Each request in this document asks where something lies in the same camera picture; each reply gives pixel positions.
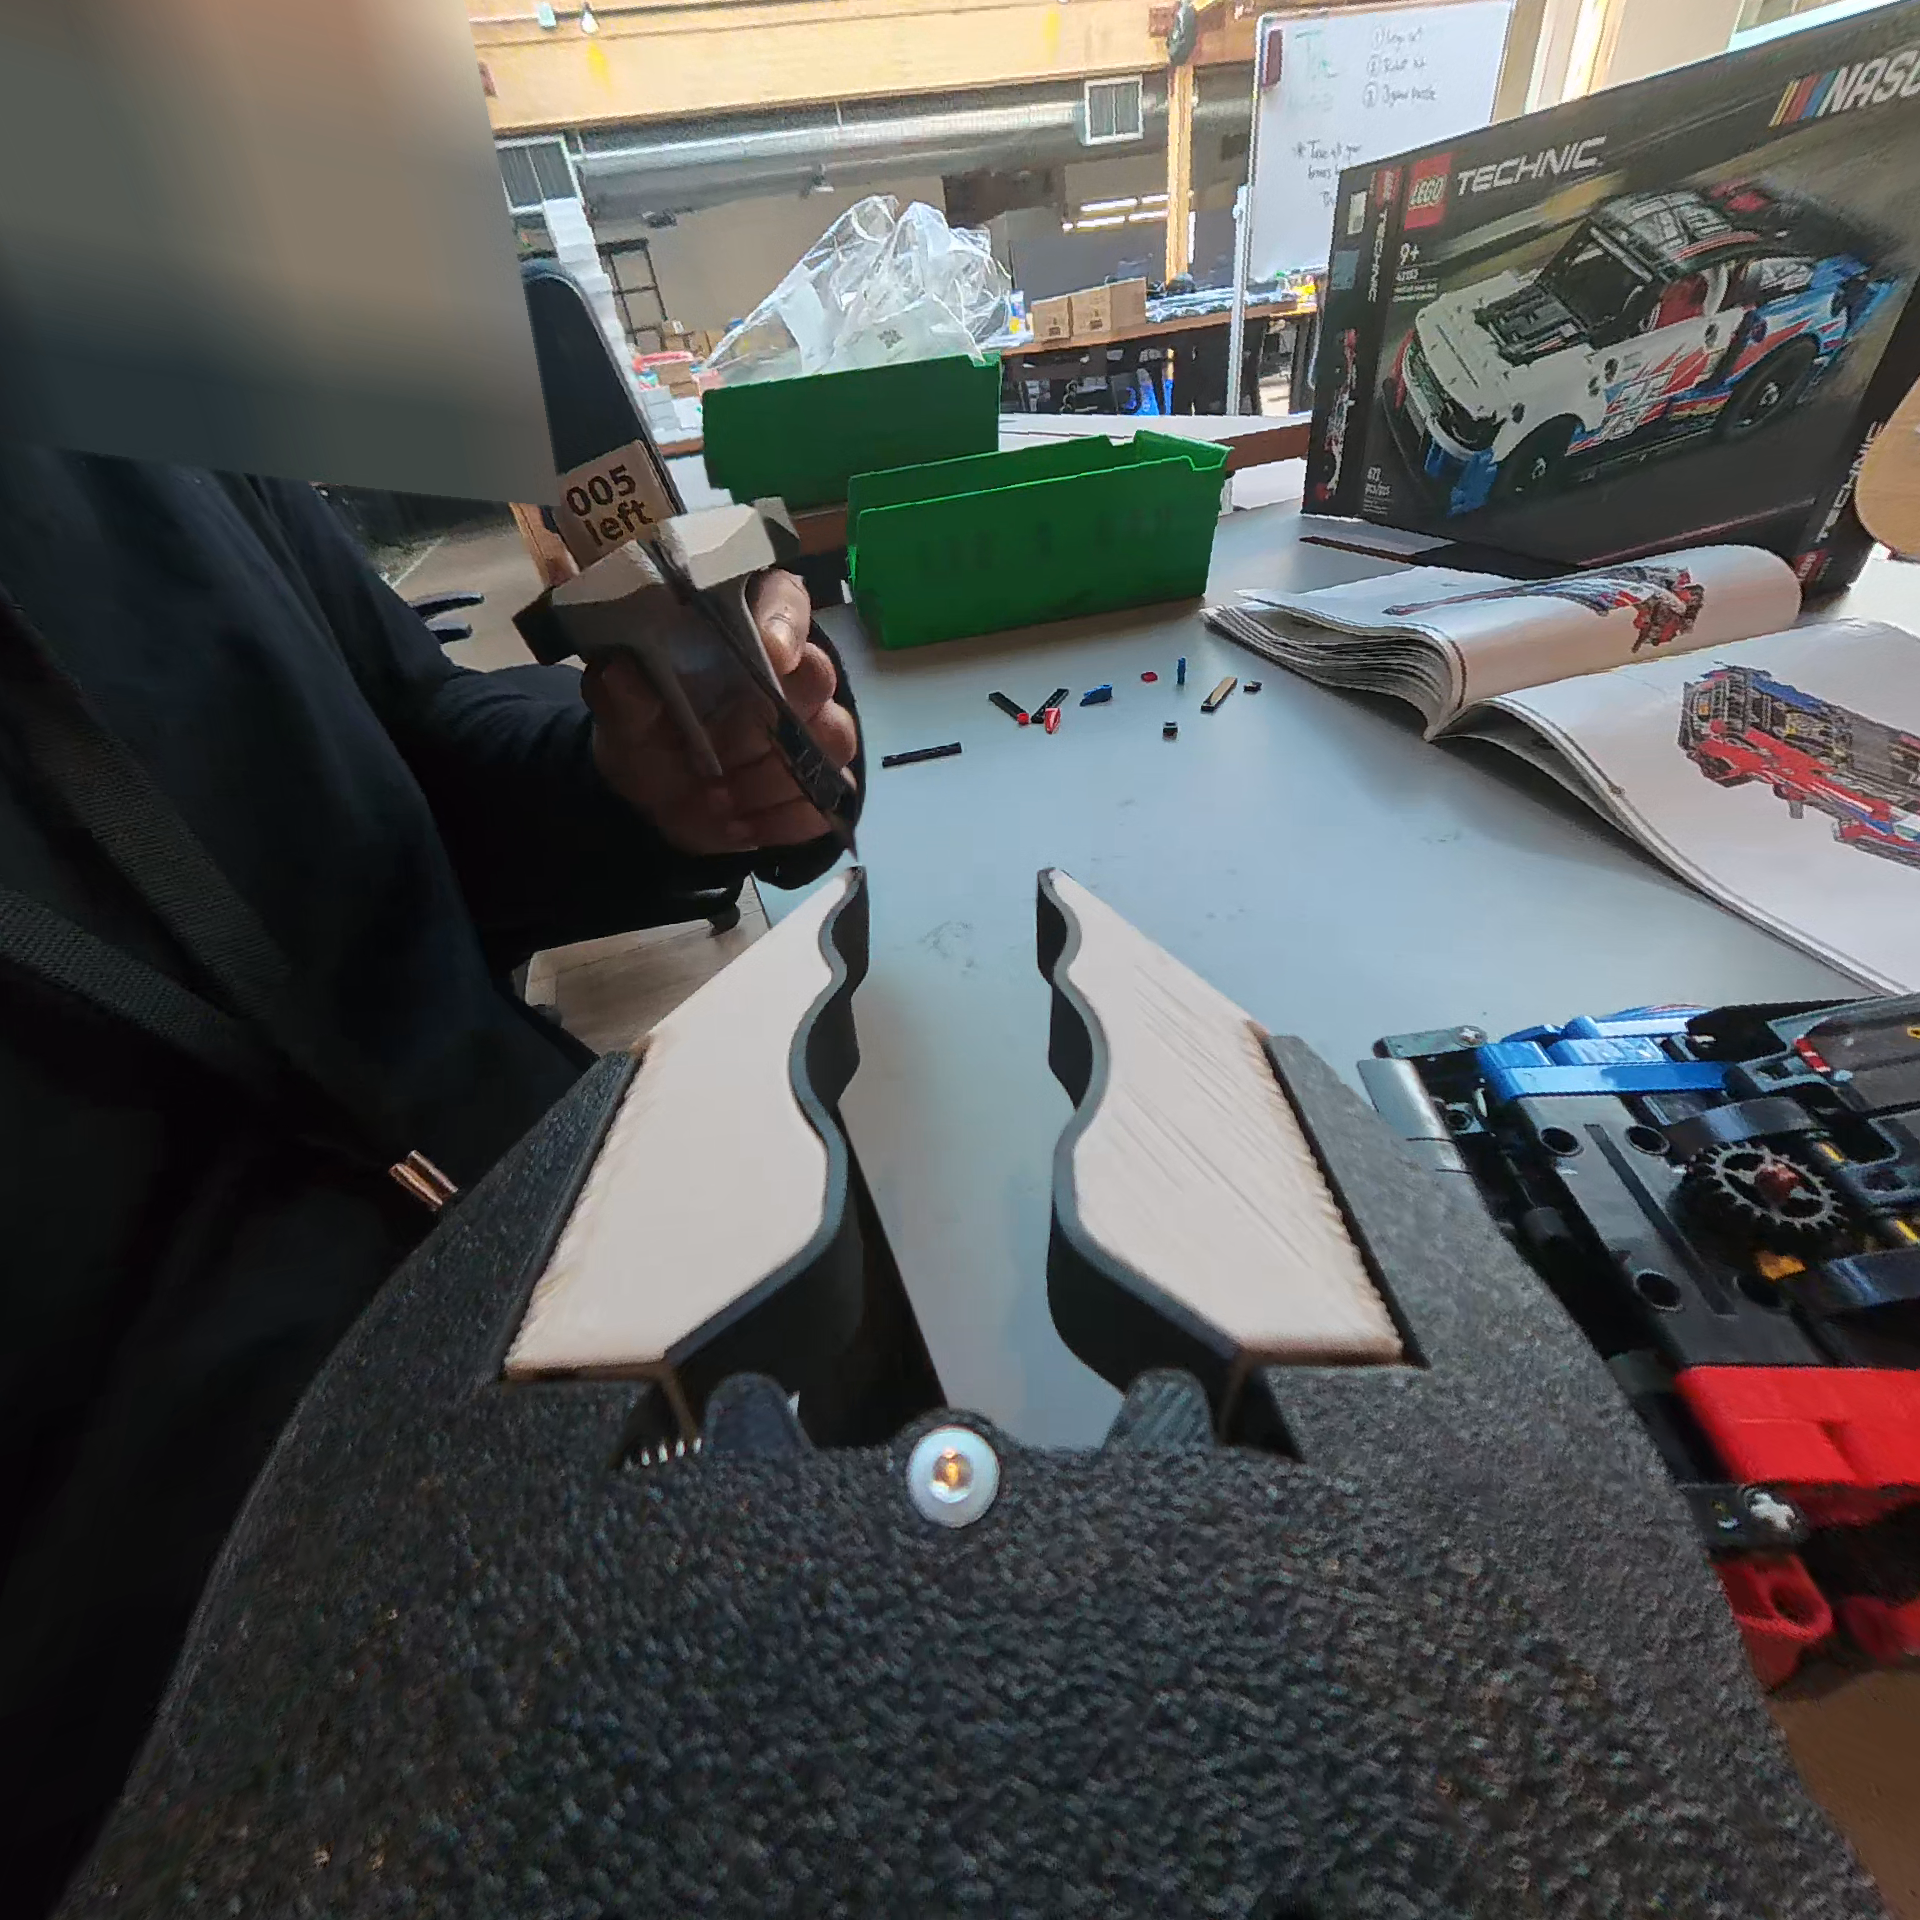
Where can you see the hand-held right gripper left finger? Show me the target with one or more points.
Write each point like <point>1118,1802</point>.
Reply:
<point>691,1184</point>

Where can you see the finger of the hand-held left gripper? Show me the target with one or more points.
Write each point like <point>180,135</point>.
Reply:
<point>734,548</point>
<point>629,608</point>

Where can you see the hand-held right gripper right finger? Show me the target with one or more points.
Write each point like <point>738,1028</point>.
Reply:
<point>1215,1184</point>

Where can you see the red white blue toy car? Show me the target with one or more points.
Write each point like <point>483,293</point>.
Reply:
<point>1651,1200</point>

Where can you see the instruction booklet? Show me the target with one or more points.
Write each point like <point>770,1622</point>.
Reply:
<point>1651,704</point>

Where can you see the person's left forearm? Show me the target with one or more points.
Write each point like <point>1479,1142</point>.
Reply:
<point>510,781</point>

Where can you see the stack of white boxes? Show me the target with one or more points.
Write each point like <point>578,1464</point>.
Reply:
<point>570,241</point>

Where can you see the large green plastic bin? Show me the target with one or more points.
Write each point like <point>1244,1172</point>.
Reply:
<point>856,436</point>

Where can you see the long black holed toy beam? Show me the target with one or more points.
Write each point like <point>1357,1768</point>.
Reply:
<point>922,756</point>

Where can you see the clear plastic bag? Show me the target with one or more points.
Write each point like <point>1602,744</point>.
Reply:
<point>885,284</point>

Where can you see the brown cardboard box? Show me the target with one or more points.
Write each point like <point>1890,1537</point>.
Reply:
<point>1110,305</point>
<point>1051,316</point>

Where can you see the whiteboard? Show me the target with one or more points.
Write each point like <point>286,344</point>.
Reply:
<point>1382,120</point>

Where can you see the black toy car set box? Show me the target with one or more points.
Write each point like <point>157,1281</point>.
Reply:
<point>1589,300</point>

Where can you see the silver air duct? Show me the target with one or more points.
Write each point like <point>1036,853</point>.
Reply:
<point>869,149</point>

